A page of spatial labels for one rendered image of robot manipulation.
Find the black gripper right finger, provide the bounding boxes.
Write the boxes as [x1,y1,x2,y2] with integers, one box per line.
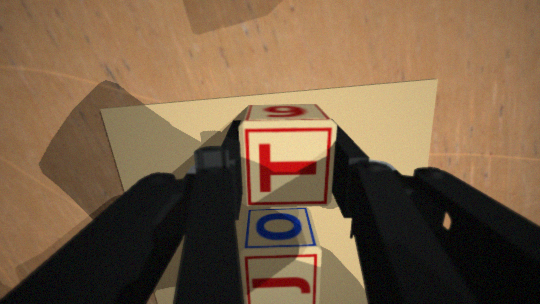
[332,119,540,304]

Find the beige square mat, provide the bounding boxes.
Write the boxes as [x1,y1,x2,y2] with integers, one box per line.
[100,79,438,304]

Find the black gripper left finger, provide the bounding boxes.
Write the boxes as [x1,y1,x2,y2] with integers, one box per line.
[0,120,244,304]

